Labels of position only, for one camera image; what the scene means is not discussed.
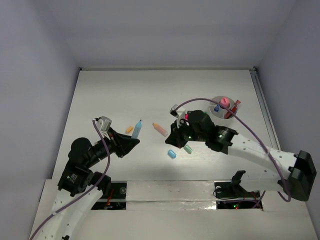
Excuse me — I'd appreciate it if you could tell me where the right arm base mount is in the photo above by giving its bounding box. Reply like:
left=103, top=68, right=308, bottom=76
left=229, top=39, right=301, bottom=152
left=212, top=170, right=263, bottom=210

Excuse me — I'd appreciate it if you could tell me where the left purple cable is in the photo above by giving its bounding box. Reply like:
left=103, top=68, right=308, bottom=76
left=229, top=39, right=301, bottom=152
left=29, top=119, right=112, bottom=240

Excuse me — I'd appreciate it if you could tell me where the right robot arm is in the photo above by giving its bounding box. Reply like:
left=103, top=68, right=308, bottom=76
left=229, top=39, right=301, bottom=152
left=165, top=109, right=317, bottom=202

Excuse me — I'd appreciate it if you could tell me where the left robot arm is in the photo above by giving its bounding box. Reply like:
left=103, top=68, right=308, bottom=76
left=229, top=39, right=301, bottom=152
left=30, top=128, right=140, bottom=240

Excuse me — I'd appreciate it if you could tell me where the red gel pen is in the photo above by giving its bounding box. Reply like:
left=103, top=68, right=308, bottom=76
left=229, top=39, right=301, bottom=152
left=230, top=100, right=242, bottom=114

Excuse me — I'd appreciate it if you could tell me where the green marker cap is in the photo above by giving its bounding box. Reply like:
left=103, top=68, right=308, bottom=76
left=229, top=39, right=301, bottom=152
left=183, top=144, right=193, bottom=154

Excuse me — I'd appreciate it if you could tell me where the blue highlighter marker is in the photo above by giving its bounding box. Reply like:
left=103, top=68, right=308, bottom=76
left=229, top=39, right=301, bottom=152
left=131, top=119, right=142, bottom=139

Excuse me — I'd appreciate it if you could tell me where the orange highlighter marker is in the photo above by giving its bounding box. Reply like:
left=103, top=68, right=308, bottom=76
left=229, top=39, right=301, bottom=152
left=152, top=123, right=168, bottom=137

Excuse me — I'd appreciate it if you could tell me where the white round container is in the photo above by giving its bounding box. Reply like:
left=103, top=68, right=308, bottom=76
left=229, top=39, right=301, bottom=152
left=206, top=95, right=235, bottom=126

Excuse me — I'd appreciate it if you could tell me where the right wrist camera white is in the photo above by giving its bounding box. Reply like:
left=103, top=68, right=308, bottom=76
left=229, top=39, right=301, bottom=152
left=169, top=104, right=187, bottom=128

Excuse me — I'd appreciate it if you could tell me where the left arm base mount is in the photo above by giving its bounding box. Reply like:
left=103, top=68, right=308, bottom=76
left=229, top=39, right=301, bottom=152
left=91, top=181, right=127, bottom=211

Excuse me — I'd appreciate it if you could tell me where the dark red refill pen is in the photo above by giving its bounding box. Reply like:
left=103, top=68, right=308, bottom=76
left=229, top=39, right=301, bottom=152
left=224, top=111, right=236, bottom=119

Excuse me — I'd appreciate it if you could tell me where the blue marker cap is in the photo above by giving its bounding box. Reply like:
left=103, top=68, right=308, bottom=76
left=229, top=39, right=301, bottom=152
left=167, top=149, right=177, bottom=159

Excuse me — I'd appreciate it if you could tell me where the blue spray bottle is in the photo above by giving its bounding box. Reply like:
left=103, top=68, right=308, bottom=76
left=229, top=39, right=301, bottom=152
left=214, top=105, right=220, bottom=112

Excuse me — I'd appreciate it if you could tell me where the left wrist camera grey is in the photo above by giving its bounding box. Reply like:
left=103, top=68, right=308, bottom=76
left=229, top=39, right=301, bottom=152
left=95, top=116, right=112, bottom=132

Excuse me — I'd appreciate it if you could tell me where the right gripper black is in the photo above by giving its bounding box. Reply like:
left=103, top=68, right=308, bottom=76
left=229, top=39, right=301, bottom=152
left=164, top=118, right=207, bottom=149

